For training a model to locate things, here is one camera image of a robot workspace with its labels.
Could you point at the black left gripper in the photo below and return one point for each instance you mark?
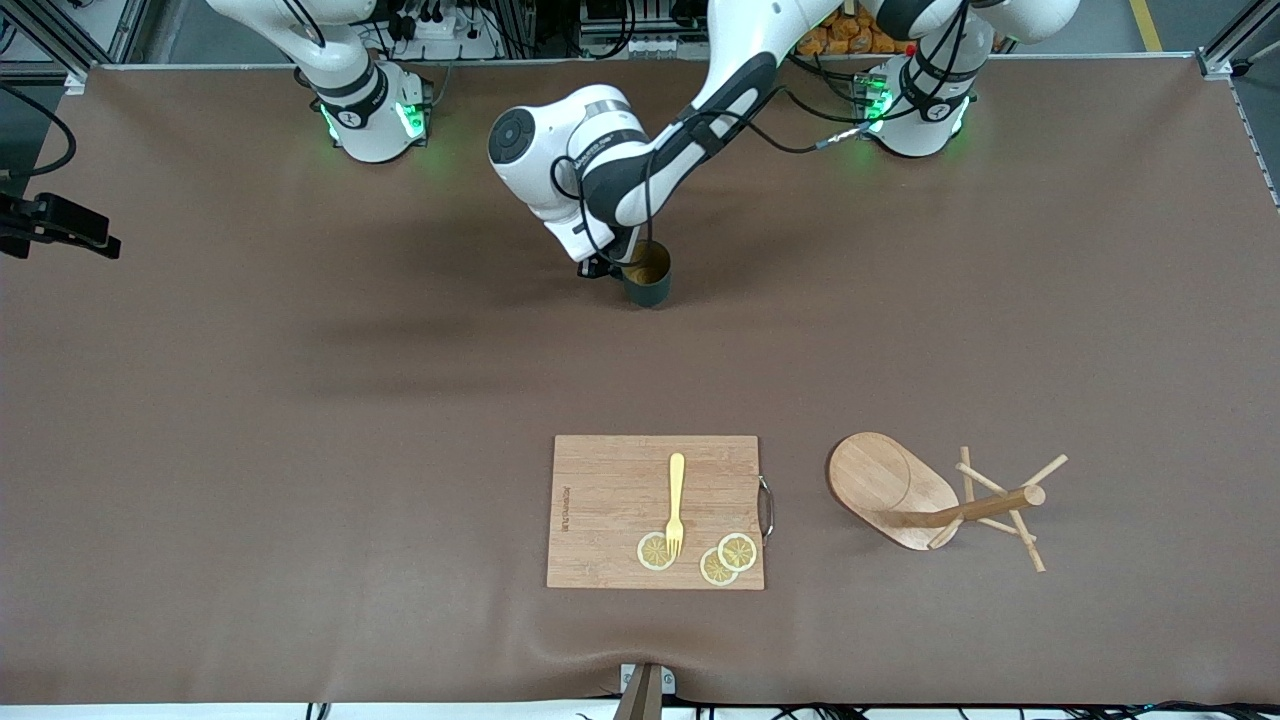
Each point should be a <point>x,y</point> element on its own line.
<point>622,249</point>

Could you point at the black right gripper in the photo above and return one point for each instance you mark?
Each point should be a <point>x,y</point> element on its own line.
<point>8,215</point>

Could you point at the dark teal mug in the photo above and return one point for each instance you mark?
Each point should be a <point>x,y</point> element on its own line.
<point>650,285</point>

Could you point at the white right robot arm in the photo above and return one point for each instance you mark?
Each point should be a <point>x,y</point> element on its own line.
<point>370,130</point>

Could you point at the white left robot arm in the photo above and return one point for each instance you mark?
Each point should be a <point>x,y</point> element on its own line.
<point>540,150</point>

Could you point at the wooden mug rack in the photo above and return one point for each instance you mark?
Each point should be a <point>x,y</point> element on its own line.
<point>880,480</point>

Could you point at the wooden cutting board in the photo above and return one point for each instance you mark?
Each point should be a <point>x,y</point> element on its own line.
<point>610,500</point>

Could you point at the yellow plastic fork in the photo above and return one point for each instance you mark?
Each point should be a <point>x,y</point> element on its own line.
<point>676,490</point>

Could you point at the grey electronics box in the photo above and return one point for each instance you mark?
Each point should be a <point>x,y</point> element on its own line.
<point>650,35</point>

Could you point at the white power strip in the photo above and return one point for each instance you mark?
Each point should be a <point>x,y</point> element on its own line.
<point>450,40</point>

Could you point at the lemon slice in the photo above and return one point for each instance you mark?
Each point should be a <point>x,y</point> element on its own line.
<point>652,553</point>
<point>715,570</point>
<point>738,551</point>

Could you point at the orange snack bags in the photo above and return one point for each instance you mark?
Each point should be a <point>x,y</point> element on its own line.
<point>870,38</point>

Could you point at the aluminium frame post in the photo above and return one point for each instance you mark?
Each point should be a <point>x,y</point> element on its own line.
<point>60,40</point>
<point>1235,50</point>

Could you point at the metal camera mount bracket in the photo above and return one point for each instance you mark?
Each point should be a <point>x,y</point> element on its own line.
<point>645,690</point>

